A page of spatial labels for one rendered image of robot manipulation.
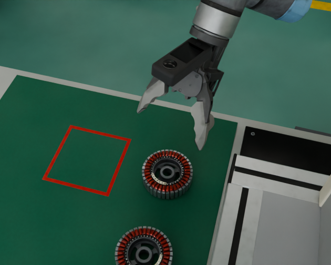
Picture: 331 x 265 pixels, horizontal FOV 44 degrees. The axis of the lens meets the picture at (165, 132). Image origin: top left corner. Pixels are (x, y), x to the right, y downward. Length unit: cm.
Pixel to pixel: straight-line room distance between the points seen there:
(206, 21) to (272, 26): 183
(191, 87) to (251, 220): 31
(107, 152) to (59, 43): 150
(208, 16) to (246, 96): 142
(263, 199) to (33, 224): 55
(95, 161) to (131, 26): 158
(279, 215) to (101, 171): 54
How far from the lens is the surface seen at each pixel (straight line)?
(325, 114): 214
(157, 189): 88
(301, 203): 52
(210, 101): 72
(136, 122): 102
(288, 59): 234
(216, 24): 70
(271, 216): 50
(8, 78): 119
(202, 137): 74
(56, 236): 90
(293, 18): 79
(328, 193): 49
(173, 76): 65
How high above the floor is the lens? 156
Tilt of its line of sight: 54 degrees down
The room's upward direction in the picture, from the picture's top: straight up
